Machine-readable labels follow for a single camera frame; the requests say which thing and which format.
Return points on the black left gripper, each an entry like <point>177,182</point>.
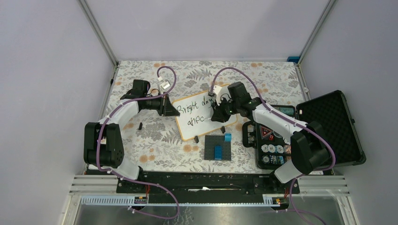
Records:
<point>166,108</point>

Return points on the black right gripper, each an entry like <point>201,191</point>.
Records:
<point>218,115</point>

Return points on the yellow framed whiteboard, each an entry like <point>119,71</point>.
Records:
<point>193,109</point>

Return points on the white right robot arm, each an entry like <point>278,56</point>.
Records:
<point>308,149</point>

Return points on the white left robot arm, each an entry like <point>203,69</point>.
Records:
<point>103,145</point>

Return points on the light blue toy brick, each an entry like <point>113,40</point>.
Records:
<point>227,137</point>

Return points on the dark grey brick baseplate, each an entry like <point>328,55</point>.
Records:
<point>211,141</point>

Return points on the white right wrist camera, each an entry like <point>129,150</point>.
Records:
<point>215,92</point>

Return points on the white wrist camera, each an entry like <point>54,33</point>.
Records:
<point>215,92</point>
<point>164,86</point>

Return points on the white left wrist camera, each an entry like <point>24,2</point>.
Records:
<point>164,86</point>

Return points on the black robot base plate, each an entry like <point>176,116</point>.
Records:
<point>206,187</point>

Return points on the blue corner bracket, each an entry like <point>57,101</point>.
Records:
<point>294,59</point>

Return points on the white slotted cable duct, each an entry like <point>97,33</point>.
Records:
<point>124,200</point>

